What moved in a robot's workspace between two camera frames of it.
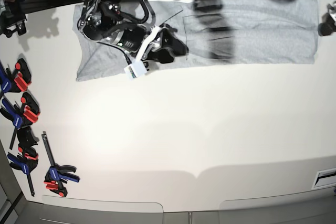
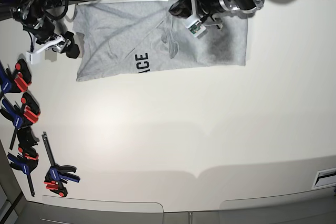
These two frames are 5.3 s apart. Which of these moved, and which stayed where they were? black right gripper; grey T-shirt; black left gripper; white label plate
Moved: black right gripper; grey T-shirt; black left gripper
Stayed: white label plate
